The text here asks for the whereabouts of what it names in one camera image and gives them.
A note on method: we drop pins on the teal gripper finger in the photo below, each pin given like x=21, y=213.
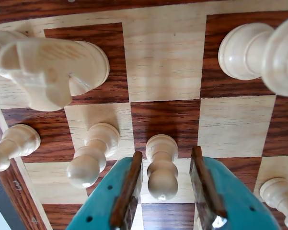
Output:
x=103, y=198
x=230, y=198

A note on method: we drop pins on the light wooden pawn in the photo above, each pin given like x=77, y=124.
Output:
x=275, y=194
x=161, y=167
x=86, y=167
x=21, y=139

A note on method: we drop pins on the dark grey table mat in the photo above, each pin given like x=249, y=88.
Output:
x=9, y=215

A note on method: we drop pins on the light wooden knight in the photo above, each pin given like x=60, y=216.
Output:
x=50, y=72

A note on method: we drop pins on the light wooden king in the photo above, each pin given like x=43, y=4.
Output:
x=242, y=52

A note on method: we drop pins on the wooden folding chessboard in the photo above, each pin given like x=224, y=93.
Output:
x=163, y=60

